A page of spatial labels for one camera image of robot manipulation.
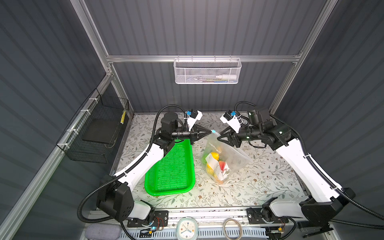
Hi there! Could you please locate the yellow pear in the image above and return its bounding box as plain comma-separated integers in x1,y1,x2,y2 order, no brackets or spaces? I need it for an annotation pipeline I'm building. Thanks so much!
211,152,220,161

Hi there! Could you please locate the clear zip top bag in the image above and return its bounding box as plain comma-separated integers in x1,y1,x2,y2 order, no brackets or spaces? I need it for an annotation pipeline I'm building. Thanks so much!
201,131,252,184

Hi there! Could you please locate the red apple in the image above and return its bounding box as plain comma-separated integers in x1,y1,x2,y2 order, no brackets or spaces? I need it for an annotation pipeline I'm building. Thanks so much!
219,161,228,172

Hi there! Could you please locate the small yellow lemon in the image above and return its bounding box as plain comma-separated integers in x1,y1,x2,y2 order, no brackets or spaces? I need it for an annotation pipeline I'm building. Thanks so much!
206,165,214,176

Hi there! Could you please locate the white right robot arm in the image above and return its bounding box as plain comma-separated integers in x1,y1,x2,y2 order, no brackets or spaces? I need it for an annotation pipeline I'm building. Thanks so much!
218,103,384,230

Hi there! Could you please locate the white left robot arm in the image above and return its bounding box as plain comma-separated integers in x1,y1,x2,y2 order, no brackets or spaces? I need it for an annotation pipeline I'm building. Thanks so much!
77,105,212,224

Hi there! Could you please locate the green plastic tray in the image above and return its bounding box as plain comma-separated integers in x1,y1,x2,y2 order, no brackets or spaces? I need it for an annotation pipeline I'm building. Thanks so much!
145,140,196,197

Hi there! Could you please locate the yellow tag on basket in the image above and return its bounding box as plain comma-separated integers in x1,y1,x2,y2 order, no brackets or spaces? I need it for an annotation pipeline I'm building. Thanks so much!
120,110,126,125

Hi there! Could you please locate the white desk clock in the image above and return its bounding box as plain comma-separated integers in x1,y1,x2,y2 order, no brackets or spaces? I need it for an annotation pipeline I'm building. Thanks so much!
176,217,199,240

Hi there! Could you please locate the grey cloth pouch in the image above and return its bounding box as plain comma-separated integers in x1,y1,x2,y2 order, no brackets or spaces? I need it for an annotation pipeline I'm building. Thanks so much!
85,224,122,240

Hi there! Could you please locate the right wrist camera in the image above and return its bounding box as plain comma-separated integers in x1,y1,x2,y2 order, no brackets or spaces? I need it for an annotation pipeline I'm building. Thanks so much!
220,110,241,134

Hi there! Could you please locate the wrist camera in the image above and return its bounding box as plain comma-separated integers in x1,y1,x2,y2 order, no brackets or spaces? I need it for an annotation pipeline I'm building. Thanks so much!
220,110,241,134
187,110,203,131

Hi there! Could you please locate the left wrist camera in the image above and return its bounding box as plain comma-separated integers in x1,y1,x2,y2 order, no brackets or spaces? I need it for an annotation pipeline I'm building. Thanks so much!
187,110,203,131

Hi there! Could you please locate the white wire mesh basket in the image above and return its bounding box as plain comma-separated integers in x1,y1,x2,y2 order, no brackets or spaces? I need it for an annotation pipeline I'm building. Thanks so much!
173,57,242,85

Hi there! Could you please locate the black wire basket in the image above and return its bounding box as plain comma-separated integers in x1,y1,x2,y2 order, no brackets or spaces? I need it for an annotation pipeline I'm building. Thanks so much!
57,91,130,164

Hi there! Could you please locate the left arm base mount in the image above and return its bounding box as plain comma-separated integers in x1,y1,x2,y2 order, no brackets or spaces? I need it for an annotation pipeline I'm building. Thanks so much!
126,210,169,228

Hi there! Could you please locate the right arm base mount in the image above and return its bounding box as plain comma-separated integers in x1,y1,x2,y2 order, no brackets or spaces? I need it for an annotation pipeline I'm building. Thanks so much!
246,206,290,225

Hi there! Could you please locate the coiled beige cable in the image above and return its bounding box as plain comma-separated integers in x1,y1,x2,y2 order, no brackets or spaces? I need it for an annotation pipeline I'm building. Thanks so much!
221,218,243,240

